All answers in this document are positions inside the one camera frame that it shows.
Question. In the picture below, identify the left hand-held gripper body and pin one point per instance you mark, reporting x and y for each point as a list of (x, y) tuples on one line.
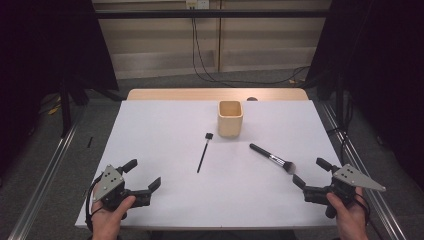
[(108, 183)]

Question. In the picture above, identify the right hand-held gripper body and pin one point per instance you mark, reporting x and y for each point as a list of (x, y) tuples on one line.
[(353, 180)]

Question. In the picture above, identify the large black powder brush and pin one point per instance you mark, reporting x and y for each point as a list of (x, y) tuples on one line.
[(266, 154)]

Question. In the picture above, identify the thin black makeup brush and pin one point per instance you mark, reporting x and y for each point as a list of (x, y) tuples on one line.
[(204, 151)]

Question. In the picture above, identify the beige square ceramic cup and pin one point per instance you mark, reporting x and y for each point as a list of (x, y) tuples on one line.
[(230, 125)]

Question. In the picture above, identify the person's left hand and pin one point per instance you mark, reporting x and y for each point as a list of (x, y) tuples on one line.
[(108, 223)]

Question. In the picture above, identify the person's right hand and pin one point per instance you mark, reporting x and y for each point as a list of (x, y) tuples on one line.
[(351, 220)]

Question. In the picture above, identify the black metal stand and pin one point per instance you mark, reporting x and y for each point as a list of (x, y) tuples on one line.
[(65, 106)]

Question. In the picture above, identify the dark table grommet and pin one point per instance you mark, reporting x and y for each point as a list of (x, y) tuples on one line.
[(252, 99)]

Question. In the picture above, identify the black curtain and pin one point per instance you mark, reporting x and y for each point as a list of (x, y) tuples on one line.
[(46, 50), (383, 66)]

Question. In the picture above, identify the black horizontal bar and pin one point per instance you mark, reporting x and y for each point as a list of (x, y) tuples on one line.
[(206, 14)]

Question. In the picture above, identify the metal floor rail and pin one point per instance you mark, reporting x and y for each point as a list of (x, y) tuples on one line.
[(353, 150), (46, 180)]

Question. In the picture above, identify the white wall socket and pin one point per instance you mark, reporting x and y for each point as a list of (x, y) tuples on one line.
[(197, 3)]

